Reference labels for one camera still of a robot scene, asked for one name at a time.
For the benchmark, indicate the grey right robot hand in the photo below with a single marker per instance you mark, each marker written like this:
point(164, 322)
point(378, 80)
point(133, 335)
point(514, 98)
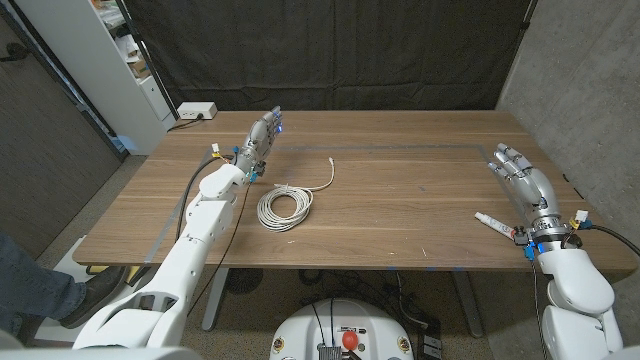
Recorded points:
point(535, 192)

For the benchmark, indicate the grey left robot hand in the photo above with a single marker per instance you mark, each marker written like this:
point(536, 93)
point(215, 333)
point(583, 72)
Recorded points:
point(257, 142)

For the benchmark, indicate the white toothpaste tube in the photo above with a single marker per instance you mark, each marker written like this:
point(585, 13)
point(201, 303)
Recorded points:
point(492, 223)

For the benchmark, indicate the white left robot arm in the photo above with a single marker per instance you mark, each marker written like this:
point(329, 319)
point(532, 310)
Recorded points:
point(210, 215)

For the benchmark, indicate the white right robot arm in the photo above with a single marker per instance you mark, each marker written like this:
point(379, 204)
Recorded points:
point(580, 280)

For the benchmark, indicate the white power strip box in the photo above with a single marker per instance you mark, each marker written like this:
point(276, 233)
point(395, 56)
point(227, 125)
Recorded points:
point(196, 110)

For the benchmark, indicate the black backdrop curtain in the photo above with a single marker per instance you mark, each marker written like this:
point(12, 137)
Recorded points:
point(325, 50)

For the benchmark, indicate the wooden panel with metal strip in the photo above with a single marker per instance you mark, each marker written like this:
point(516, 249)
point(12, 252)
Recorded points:
point(375, 147)

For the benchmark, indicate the grey table leg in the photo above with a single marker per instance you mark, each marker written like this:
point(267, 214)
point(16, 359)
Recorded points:
point(467, 305)
point(215, 300)

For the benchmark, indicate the black round grille object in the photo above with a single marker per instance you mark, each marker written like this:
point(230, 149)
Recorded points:
point(244, 280)

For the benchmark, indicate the black backdrop stand pole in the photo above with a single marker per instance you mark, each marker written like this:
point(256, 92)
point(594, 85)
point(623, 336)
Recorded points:
point(527, 12)
point(147, 57)

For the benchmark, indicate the brown cardboard box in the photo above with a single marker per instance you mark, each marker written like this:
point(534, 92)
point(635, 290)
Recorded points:
point(138, 68)

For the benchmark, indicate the white shelf cabinet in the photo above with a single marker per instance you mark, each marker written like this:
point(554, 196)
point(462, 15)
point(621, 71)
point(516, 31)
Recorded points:
point(95, 65)

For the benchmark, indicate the black floor power strip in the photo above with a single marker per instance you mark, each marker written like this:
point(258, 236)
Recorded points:
point(430, 345)

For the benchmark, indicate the white robot torso base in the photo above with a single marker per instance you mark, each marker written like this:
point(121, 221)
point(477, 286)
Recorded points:
point(310, 330)

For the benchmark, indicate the red emergency stop button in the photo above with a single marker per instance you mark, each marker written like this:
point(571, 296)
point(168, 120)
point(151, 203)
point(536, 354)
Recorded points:
point(350, 340)

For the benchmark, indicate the person's black shoe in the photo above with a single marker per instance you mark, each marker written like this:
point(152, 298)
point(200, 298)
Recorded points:
point(97, 292)

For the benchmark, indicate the person's leg in jeans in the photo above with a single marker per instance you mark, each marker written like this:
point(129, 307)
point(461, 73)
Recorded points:
point(30, 285)

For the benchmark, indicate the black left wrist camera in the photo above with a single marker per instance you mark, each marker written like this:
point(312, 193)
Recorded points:
point(258, 172)

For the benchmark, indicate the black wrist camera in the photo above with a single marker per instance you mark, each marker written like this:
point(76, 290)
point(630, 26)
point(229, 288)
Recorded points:
point(523, 235)
point(258, 172)

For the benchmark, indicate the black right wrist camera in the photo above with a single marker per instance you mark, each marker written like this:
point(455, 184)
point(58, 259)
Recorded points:
point(523, 235)

